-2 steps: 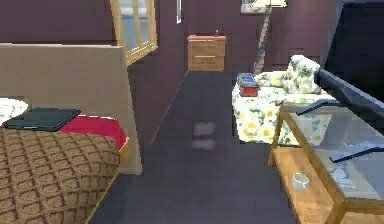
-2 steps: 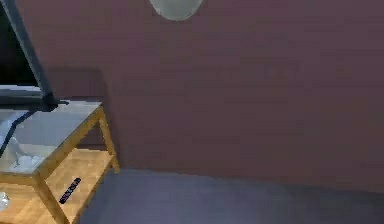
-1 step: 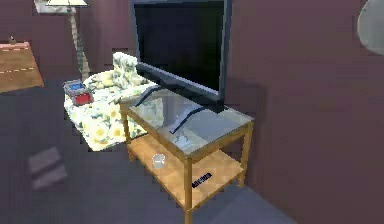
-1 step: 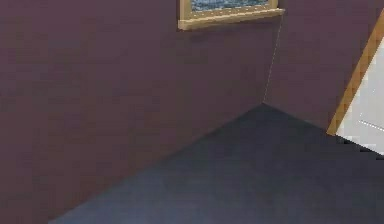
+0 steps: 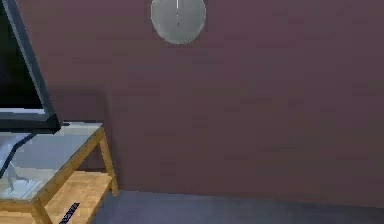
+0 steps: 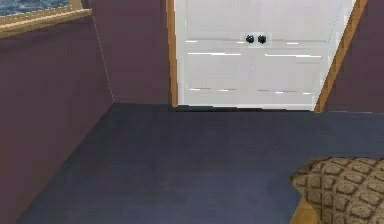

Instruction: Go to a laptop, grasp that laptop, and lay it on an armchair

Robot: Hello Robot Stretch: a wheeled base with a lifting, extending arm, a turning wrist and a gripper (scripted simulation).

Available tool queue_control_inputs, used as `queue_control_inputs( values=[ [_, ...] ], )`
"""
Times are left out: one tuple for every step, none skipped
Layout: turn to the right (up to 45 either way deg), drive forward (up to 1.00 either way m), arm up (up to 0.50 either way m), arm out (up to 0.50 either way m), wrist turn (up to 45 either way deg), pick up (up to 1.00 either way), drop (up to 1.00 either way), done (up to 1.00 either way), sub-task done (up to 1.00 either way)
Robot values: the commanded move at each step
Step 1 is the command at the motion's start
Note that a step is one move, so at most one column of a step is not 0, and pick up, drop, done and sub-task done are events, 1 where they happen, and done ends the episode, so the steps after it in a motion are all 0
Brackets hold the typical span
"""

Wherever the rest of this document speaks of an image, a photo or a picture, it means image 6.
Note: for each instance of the brown patterned armchair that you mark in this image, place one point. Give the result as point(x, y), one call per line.
point(346, 190)

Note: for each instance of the white double room door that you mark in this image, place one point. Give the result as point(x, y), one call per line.
point(216, 70)

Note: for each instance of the black round door knob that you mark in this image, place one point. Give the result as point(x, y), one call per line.
point(262, 39)
point(249, 39)

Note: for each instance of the wood framed window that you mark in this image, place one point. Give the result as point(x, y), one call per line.
point(30, 13)

